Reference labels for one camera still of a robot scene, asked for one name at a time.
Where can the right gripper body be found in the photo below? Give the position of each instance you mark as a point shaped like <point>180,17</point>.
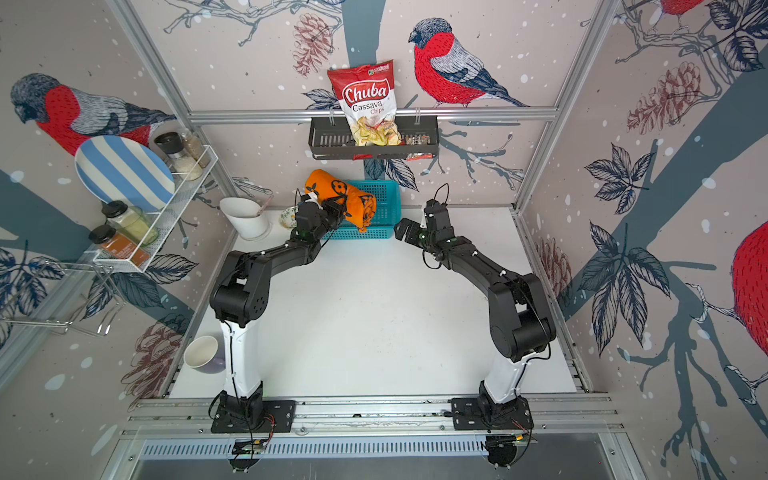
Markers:
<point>416,236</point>

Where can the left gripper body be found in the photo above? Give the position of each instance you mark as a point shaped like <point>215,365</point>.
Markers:
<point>330,217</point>

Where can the orange patterned pillowcase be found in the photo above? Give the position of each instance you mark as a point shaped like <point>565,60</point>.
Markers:
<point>359,207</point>

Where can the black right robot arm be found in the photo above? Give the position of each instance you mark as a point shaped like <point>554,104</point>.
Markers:
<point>519,316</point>

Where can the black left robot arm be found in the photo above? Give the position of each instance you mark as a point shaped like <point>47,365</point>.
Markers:
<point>241,297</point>

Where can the small patterned bowl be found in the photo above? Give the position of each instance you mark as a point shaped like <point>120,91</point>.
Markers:
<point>288,217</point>

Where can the teal plastic basket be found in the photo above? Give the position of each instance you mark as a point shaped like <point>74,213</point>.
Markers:
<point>387,215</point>

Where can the white ceramic utensil cup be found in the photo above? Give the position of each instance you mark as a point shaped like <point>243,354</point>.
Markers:
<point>246,217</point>

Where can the red Chuba chips bag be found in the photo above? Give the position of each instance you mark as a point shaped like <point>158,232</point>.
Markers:
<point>366,95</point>

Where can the small glass spice jar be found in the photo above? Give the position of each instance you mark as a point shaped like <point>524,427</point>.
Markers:
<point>194,146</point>

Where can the black lid spice jar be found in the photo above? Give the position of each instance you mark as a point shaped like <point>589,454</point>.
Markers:
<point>183,163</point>

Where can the white mug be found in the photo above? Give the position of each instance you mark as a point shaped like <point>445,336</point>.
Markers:
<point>206,355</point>

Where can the green spice jar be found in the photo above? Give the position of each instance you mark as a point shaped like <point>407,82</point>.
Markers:
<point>130,221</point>

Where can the orange spice jar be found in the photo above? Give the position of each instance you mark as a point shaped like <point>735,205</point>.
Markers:
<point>117,245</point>

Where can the blue white striped plate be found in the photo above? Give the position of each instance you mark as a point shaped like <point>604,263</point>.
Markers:
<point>114,168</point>

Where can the metal hook rack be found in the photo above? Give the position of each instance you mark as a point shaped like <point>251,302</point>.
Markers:
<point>62,297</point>

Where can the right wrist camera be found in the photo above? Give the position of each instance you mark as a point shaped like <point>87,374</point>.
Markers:
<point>436,215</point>

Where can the black hanging wire basket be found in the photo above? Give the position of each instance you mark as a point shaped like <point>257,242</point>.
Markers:
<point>408,137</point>

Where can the white wire wall shelf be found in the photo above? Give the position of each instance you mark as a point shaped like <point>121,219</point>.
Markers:
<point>164,221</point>

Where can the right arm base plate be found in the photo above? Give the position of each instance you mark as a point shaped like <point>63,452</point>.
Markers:
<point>480,414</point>

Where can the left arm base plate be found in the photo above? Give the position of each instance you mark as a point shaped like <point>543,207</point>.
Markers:
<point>258,416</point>

